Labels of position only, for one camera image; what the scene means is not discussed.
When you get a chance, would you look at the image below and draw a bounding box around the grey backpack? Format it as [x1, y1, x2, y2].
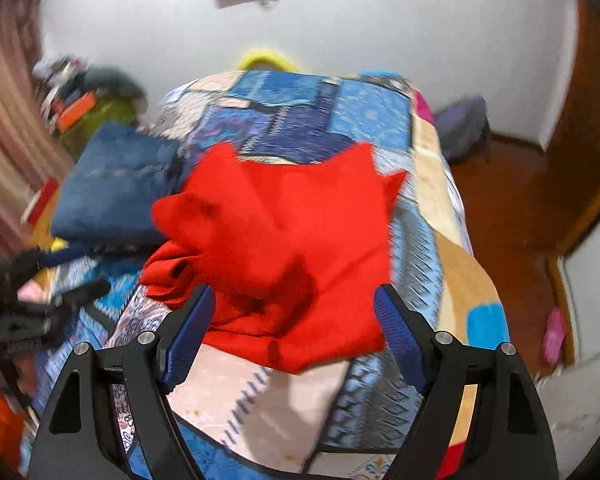
[432, 96, 492, 163]

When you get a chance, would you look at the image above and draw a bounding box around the dark grey cushion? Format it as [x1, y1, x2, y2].
[82, 66, 148, 101]

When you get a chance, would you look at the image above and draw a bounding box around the pink soft item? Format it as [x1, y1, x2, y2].
[17, 280, 48, 303]

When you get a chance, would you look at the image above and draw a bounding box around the red flat box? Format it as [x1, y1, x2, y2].
[22, 177, 61, 226]

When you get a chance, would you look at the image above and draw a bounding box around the striped curtain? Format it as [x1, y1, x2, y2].
[0, 20, 76, 256]

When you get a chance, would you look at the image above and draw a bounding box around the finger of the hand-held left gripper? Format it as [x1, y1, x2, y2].
[12, 242, 88, 273]
[40, 280, 112, 311]

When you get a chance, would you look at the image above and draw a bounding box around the green cloth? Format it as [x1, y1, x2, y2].
[62, 97, 141, 156]

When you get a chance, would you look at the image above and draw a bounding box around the brown wooden door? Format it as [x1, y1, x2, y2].
[545, 0, 600, 261]

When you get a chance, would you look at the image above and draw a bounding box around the folded blue garment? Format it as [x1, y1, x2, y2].
[50, 122, 191, 246]

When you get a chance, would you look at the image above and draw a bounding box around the pink slipper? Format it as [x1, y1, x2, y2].
[541, 307, 567, 363]

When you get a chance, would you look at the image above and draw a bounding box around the blue patchwork blanket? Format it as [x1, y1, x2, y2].
[20, 70, 511, 480]

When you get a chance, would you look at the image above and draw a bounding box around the orange box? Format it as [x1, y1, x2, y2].
[55, 92, 98, 131]

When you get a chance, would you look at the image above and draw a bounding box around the yellow plastic basket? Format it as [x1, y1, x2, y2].
[237, 49, 301, 72]

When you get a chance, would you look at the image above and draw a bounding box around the red jacket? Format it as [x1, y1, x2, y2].
[141, 141, 410, 375]

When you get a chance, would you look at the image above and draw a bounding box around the pile of small clutter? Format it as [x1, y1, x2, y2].
[32, 55, 91, 121]

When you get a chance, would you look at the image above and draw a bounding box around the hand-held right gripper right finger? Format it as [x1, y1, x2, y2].
[373, 284, 560, 480]

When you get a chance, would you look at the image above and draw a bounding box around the folded black garment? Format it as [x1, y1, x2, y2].
[87, 242, 156, 257]

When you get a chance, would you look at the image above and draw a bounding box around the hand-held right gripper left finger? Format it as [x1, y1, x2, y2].
[30, 284, 217, 480]

